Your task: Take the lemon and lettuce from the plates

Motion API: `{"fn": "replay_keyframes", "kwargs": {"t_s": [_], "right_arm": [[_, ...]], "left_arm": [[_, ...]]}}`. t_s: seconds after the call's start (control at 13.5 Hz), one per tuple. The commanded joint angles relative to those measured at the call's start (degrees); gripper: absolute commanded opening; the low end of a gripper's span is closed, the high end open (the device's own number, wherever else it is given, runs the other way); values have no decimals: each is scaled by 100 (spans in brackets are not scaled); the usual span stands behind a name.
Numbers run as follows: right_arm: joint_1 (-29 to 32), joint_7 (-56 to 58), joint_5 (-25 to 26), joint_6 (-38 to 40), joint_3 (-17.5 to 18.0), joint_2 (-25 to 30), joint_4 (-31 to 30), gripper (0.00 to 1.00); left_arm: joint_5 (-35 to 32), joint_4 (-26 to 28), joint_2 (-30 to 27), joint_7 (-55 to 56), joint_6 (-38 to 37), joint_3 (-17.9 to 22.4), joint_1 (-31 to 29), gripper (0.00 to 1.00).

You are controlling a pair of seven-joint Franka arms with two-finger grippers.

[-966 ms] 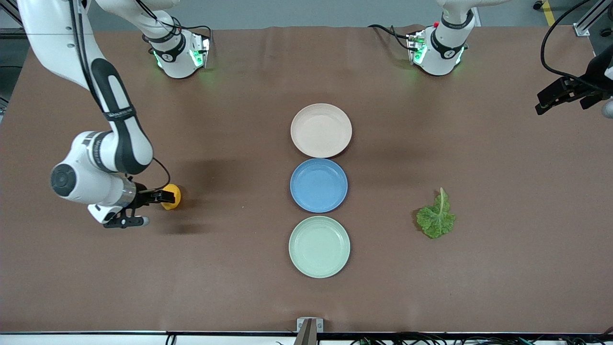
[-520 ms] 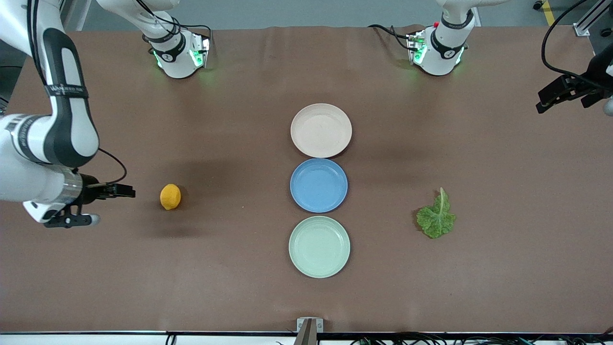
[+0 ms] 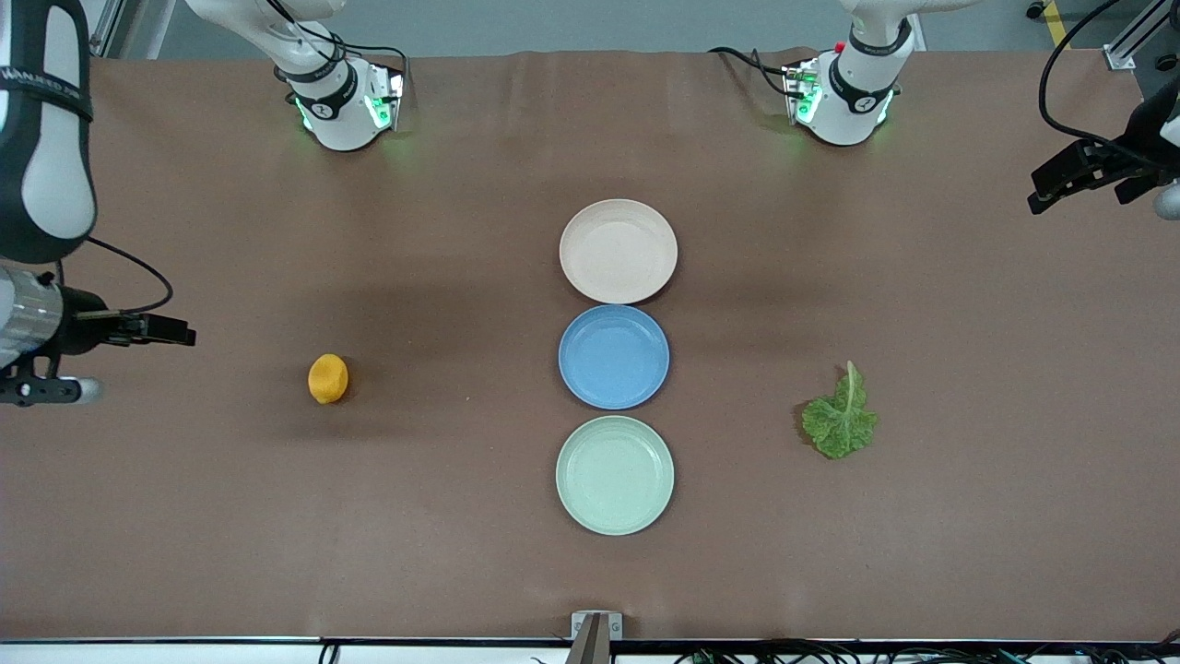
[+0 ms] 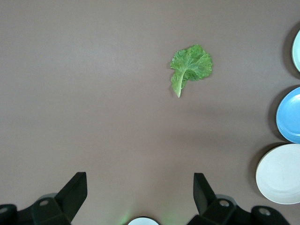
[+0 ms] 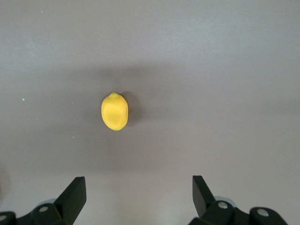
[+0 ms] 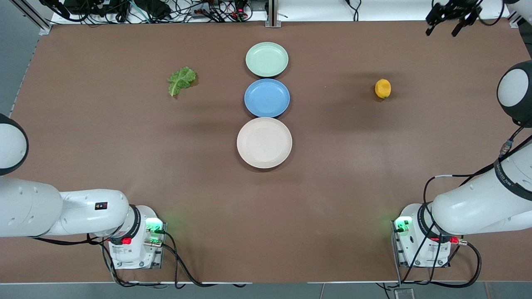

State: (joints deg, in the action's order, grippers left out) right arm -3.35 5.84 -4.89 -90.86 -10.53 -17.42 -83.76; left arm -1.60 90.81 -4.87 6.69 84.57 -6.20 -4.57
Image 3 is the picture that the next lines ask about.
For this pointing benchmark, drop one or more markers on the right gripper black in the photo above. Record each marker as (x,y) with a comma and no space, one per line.
(81,324)

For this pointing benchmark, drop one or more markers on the beige round plate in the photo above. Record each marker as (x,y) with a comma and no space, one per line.
(618,251)

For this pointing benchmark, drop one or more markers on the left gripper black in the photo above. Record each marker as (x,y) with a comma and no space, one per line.
(1130,151)

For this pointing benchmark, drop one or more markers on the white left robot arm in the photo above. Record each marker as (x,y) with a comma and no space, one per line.
(853,111)

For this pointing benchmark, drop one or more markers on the black caster wheel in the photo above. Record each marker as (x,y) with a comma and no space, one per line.
(1036,9)

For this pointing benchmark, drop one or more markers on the brown table cover sheet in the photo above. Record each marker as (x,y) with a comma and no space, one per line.
(277,507)

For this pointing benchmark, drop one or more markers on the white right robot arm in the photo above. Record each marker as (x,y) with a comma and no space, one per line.
(46,166)

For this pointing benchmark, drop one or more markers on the yellow lemon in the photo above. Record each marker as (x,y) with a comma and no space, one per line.
(328,379)

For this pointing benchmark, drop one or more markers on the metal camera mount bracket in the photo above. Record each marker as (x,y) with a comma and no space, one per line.
(595,632)

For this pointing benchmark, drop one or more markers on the green lettuce leaf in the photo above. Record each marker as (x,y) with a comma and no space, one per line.
(839,420)

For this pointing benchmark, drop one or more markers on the light green round plate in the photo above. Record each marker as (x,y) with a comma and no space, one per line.
(615,475)

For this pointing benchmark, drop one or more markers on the blue round plate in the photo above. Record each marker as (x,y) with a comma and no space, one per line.
(614,358)

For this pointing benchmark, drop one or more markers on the aluminium frame profile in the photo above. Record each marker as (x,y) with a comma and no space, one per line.
(1129,41)
(111,28)

